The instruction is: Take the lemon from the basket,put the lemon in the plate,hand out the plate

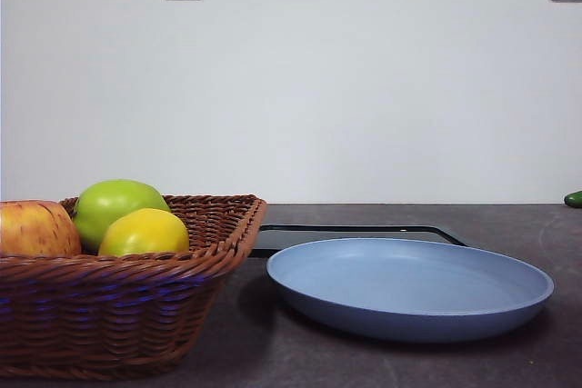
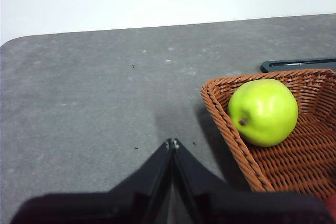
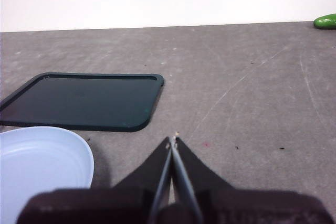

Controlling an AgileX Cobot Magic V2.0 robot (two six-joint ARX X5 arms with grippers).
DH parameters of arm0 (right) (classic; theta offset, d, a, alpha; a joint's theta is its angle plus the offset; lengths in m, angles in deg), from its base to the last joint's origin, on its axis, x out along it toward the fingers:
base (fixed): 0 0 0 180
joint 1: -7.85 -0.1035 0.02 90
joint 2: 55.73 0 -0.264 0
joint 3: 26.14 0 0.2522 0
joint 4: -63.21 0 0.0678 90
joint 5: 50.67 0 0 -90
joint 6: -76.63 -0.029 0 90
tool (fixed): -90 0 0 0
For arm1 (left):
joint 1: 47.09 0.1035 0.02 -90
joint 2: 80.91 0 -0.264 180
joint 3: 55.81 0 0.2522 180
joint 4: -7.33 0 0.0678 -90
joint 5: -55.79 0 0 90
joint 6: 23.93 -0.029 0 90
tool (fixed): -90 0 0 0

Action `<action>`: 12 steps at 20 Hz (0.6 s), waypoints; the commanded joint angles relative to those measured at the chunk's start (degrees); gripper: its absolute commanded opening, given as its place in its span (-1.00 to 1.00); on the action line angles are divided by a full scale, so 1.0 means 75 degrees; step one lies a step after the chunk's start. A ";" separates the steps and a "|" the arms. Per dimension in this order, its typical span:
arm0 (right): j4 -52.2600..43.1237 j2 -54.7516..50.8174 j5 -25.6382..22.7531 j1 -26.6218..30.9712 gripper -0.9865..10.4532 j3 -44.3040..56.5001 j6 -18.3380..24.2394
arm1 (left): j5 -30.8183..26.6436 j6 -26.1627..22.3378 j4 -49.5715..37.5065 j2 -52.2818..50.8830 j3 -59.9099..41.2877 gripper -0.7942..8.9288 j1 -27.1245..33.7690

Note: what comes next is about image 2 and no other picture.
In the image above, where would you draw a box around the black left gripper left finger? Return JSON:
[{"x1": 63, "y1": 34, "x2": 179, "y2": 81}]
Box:
[{"x1": 10, "y1": 138, "x2": 175, "y2": 224}]

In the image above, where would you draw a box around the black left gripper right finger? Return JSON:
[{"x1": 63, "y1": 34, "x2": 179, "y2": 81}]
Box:
[{"x1": 172, "y1": 138, "x2": 335, "y2": 224}]

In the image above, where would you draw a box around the brown wicker basket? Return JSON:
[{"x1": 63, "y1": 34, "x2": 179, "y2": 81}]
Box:
[{"x1": 201, "y1": 68, "x2": 336, "y2": 201}]

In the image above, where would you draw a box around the green apple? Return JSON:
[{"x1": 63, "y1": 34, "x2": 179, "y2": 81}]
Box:
[{"x1": 227, "y1": 78, "x2": 299, "y2": 148}]

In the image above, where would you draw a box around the red yellow apple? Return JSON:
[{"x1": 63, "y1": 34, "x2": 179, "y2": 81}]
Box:
[{"x1": 324, "y1": 189, "x2": 336, "y2": 222}]

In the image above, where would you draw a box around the black flat tray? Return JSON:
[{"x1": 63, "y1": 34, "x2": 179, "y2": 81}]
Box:
[{"x1": 261, "y1": 58, "x2": 336, "y2": 73}]

